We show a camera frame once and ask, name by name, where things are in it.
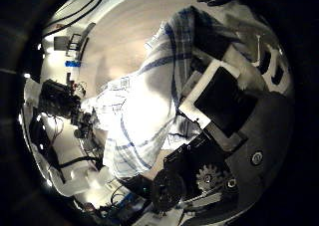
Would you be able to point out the blue white plaid shirt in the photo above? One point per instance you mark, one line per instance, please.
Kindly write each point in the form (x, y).
(143, 110)

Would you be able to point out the blue tape strip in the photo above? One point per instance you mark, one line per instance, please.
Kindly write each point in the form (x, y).
(73, 64)

